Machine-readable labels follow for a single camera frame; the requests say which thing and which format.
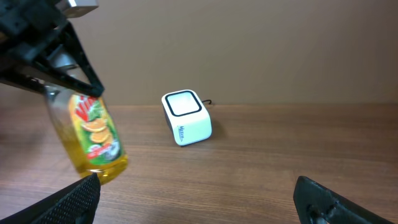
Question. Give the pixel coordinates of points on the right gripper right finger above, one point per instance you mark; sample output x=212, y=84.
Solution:
x=317, y=204

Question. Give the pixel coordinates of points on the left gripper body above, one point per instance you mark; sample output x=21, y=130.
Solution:
x=27, y=28

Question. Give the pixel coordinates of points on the white barcode scanner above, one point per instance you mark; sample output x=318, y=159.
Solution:
x=187, y=117

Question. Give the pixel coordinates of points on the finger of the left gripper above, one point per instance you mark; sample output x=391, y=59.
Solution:
x=60, y=60

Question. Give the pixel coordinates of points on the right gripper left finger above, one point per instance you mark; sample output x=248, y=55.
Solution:
x=75, y=204

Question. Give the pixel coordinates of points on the yellow dish soap bottle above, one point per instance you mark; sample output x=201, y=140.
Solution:
x=87, y=132

